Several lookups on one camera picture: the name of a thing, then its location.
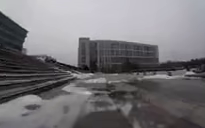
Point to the grey multi-storey building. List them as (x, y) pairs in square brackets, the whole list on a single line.
[(118, 53)]

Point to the wide grey stone steps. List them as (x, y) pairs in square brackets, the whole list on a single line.
[(20, 75)]

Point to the row of dark trees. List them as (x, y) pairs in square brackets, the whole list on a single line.
[(190, 64)]

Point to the snow bank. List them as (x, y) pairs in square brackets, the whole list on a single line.
[(166, 76)]

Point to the dark glass-fronted building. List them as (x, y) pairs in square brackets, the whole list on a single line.
[(5, 31)]

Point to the white snow patch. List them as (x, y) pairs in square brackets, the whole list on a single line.
[(26, 111)]

